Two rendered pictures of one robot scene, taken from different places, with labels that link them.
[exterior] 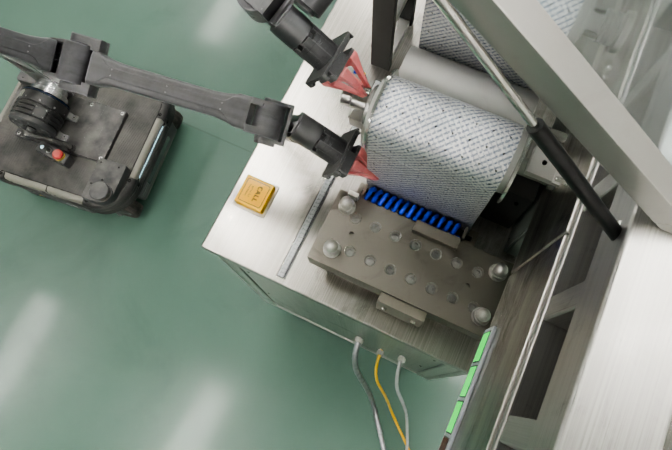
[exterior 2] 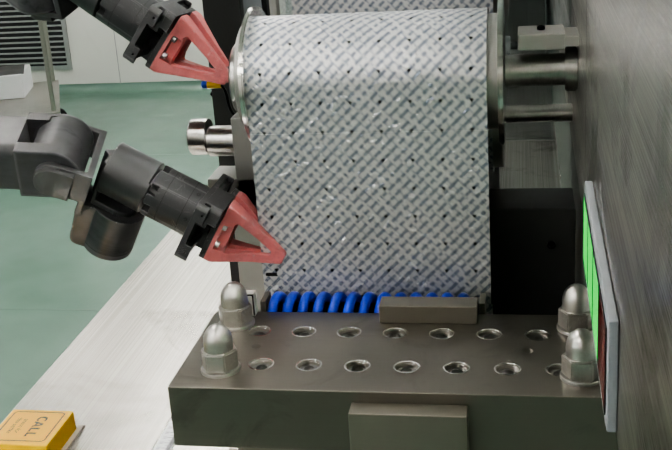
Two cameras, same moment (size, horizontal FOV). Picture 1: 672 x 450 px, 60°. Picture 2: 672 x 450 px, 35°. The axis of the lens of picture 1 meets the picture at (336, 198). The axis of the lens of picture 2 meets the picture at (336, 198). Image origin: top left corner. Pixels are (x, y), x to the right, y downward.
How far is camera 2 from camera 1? 94 cm
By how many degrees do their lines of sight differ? 55
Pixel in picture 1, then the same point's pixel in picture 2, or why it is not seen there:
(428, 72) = not seen: hidden behind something
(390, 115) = (274, 29)
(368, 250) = (300, 356)
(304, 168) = (135, 396)
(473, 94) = not seen: hidden behind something
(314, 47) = not seen: outside the picture
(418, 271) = (418, 356)
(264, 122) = (53, 136)
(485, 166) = (451, 38)
